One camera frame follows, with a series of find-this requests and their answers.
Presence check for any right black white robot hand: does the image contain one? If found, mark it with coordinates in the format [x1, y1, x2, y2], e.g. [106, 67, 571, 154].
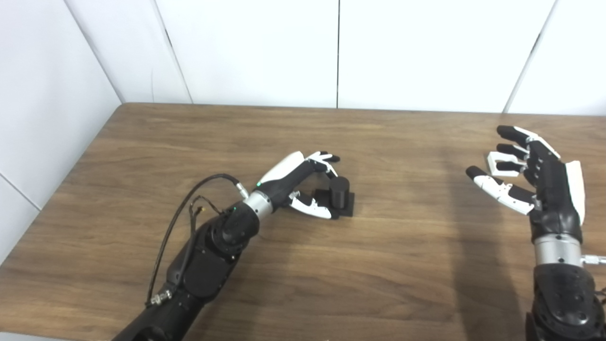
[466, 125, 586, 242]

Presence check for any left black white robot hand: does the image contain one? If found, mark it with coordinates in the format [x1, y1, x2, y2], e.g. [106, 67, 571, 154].
[258, 151, 341, 221]

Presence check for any thin left wires yellow connector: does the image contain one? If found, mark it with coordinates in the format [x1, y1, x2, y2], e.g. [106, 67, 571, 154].
[188, 195, 223, 237]

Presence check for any black peg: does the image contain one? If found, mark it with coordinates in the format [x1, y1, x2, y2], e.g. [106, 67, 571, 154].
[312, 176, 356, 218]

